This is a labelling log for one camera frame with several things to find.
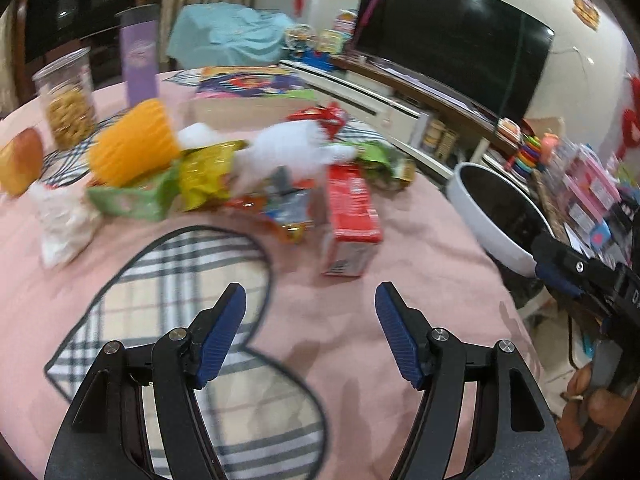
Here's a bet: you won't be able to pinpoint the white fluffy tissue wad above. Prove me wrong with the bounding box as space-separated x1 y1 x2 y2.
176 119 358 196

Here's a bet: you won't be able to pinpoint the person's right hand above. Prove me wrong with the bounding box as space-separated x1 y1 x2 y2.
556 363 631 451

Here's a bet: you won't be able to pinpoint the ferris wheel toy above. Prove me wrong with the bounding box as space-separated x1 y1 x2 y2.
284 24 318 58

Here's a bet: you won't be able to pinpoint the pink toy boxes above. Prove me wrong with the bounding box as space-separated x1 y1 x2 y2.
542 139 639 266

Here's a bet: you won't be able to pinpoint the white television cabinet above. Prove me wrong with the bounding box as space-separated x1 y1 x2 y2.
280 55 518 181

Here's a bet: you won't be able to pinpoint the white round trash bin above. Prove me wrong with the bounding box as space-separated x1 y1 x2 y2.
446 162 552 278

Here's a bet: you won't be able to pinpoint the colourful children's book box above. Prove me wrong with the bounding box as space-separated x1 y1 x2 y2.
181 67 317 132

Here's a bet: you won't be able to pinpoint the pink bed cover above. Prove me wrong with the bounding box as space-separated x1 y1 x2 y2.
0 66 547 480

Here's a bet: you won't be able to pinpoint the teal covered furniture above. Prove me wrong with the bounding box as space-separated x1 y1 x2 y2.
164 2 294 68

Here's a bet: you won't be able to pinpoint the rainbow stacking ring toy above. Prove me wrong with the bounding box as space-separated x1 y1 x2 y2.
511 136 541 181

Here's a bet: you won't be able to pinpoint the black flat screen television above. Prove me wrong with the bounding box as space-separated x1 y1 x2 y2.
352 0 554 120

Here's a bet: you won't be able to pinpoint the bread bun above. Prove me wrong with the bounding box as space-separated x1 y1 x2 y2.
0 127 44 197

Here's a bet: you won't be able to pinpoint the green drink pouch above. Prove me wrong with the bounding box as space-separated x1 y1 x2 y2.
354 141 416 193

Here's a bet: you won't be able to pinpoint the clear jar of snacks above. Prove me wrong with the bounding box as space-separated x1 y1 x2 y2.
32 48 98 150

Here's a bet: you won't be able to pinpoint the red crumpled wrapper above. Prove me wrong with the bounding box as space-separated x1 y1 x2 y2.
286 101 348 140

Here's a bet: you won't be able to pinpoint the white plastic bag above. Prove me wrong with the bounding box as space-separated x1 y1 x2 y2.
27 182 103 269

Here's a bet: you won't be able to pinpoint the colourful foil snack wrapper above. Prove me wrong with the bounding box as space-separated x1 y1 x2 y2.
224 166 317 244

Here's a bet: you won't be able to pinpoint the purple cylindrical canister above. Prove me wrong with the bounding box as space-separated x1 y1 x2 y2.
117 4 160 108

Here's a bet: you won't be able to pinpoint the yellow foam fruit net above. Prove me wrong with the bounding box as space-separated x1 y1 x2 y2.
87 99 181 188

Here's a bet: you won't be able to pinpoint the red milk carton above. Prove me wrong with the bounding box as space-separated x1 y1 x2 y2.
321 164 384 278

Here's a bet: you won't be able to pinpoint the yellow snack wrapper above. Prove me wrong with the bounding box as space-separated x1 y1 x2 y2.
178 140 247 211

